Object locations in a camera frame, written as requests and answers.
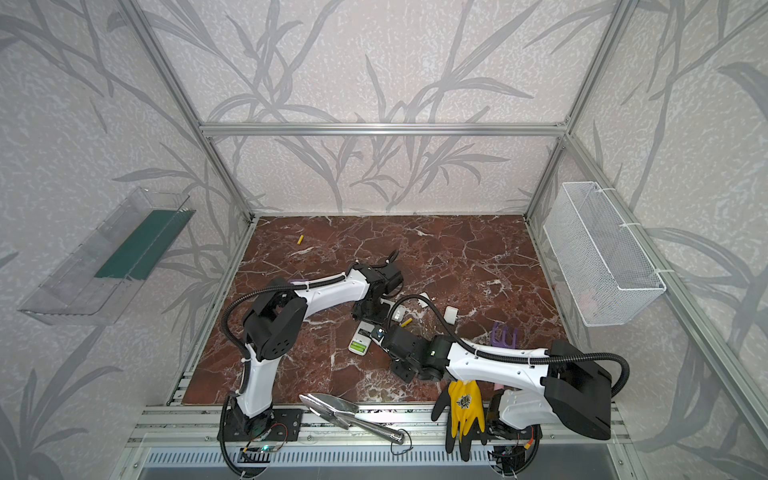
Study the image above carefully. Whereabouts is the red white remote control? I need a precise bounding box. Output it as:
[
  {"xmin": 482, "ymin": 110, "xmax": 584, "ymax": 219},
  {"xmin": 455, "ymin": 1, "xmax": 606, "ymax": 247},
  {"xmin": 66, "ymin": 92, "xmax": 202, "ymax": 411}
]
[{"xmin": 348, "ymin": 321, "xmax": 376, "ymax": 356}]

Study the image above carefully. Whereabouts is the green battery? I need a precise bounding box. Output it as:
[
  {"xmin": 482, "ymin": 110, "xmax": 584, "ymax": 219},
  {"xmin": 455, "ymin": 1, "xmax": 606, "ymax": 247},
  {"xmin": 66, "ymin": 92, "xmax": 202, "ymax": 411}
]
[{"xmin": 349, "ymin": 341, "xmax": 368, "ymax": 355}]

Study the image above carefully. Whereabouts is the white remote battery cover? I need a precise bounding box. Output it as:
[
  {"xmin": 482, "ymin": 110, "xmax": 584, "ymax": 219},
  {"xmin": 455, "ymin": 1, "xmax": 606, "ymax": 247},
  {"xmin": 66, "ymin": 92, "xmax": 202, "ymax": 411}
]
[{"xmin": 443, "ymin": 306, "xmax": 458, "ymax": 325}]

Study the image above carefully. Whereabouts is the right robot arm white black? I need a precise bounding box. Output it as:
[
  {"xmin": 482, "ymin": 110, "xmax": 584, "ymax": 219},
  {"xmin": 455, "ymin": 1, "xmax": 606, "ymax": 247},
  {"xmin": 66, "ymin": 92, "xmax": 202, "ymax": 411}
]
[{"xmin": 372, "ymin": 300, "xmax": 630, "ymax": 440}]

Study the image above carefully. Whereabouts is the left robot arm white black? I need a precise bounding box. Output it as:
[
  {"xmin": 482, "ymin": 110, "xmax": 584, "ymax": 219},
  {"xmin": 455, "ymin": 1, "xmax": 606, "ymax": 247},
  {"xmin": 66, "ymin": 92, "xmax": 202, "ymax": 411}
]
[{"xmin": 218, "ymin": 250, "xmax": 403, "ymax": 442}]

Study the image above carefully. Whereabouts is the yellow black work glove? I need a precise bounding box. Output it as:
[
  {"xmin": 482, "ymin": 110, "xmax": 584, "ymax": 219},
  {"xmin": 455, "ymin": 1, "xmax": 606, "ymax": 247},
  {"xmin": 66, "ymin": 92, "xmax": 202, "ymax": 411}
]
[{"xmin": 431, "ymin": 381, "xmax": 488, "ymax": 462}]

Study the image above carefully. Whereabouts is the metal garden trowel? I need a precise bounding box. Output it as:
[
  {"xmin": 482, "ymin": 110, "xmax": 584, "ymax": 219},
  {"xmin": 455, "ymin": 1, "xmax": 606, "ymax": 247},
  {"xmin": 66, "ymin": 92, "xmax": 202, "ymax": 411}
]
[{"xmin": 299, "ymin": 393, "xmax": 405, "ymax": 445}]

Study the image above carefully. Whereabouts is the green mat on shelf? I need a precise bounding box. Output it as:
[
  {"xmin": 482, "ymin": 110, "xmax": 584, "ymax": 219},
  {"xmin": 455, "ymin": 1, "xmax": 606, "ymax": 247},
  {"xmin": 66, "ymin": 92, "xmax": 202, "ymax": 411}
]
[{"xmin": 95, "ymin": 209, "xmax": 196, "ymax": 281}]

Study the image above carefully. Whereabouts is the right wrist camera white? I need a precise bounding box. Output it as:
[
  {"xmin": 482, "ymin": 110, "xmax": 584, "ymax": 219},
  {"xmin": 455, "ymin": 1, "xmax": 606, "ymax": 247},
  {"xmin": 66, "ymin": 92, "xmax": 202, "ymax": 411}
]
[{"xmin": 369, "ymin": 326, "xmax": 387, "ymax": 345}]

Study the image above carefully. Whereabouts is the white wire mesh basket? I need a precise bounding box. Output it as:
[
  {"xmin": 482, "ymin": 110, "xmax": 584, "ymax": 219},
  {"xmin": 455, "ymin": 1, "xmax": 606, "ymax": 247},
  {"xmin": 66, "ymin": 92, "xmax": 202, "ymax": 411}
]
[{"xmin": 543, "ymin": 181, "xmax": 666, "ymax": 327}]

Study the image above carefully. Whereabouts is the clear acrylic wall shelf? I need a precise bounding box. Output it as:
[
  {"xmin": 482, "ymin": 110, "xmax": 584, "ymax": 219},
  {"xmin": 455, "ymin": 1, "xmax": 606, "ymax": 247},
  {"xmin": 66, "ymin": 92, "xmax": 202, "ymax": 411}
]
[{"xmin": 19, "ymin": 187, "xmax": 195, "ymax": 326}]

